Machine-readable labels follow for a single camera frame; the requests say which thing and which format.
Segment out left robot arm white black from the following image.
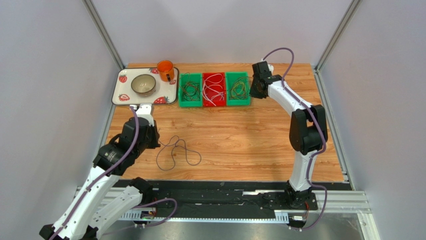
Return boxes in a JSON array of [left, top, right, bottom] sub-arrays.
[[39, 114, 160, 240]]

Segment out black wires in bin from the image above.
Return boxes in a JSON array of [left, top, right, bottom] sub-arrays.
[[180, 79, 201, 102]]

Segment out green bin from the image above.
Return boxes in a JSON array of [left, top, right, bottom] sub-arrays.
[[178, 72, 203, 108], [225, 71, 251, 106]]

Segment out beige ceramic bowl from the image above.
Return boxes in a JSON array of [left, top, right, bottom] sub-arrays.
[[130, 74, 157, 97]]

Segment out left green bin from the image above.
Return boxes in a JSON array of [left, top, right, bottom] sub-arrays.
[[178, 72, 203, 108]]

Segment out yellow green wires in bin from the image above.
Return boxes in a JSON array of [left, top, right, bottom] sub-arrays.
[[229, 76, 254, 101]]

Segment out right green bin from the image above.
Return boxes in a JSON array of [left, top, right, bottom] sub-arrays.
[[225, 71, 251, 106]]

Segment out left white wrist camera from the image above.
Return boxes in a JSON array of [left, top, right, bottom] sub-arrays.
[[129, 103, 156, 127]]

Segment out red wire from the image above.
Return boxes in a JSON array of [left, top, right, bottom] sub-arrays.
[[174, 69, 202, 101]]

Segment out red bin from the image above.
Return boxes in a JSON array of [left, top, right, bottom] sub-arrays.
[[201, 72, 227, 107]]

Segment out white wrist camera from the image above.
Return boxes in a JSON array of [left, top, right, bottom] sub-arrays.
[[129, 103, 156, 127], [261, 59, 275, 74]]

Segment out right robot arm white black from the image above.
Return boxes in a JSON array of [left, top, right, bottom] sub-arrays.
[[249, 61, 328, 209]]

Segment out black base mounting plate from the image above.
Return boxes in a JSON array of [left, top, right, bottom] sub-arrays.
[[142, 180, 319, 220]]

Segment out strawberry pattern tray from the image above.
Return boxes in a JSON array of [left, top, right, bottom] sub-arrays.
[[111, 68, 179, 106]]

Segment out aluminium frame rail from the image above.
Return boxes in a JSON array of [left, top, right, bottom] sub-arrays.
[[97, 180, 380, 240]]

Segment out orange mug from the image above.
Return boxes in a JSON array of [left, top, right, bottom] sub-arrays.
[[156, 60, 175, 82]]

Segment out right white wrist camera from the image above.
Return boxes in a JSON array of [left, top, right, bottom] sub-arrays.
[[261, 59, 275, 74]]

